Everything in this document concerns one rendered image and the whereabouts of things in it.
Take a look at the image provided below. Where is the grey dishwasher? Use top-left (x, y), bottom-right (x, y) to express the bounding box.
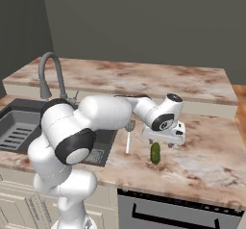
top-left (116, 188), bottom-right (245, 229)

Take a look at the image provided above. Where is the dark grey sink basin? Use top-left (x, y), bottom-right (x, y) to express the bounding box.
top-left (0, 97), bottom-right (118, 167)

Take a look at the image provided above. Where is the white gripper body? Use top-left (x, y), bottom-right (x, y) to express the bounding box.
top-left (141, 123), bottom-right (186, 146)

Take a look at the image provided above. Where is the grey spatula with white handle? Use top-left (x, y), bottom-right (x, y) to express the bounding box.
top-left (124, 119), bottom-right (135, 155)

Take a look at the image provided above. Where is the black dishwasher handle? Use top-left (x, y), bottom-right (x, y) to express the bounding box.
top-left (132, 203), bottom-right (221, 229)

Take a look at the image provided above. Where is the cream cabinet door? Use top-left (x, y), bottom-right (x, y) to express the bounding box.
top-left (0, 167), bottom-right (119, 229)

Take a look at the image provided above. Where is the green cucumber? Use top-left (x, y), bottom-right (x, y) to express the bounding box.
top-left (150, 141), bottom-right (161, 165)

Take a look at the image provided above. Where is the grey gooseneck faucet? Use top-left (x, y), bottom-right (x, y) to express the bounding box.
top-left (37, 51), bottom-right (80, 106)

